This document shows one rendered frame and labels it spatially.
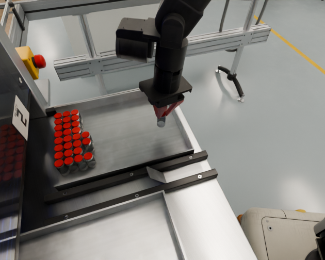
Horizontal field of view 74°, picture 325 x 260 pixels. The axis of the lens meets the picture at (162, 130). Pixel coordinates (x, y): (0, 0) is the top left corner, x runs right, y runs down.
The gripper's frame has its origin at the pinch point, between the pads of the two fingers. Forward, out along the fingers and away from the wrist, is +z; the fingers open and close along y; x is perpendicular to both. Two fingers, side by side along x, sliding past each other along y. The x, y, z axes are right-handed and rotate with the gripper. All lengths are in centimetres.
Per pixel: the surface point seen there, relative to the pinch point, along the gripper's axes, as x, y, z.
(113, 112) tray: -15.3, 7.4, 11.0
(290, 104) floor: -25, -156, 85
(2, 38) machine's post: -26.3, 27.1, -10.9
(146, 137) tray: -1.5, 3.1, 10.0
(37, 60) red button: -33.7, 22.1, 0.5
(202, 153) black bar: 11.5, -6.2, 6.8
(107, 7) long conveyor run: -91, -21, 14
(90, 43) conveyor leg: -97, -10, 36
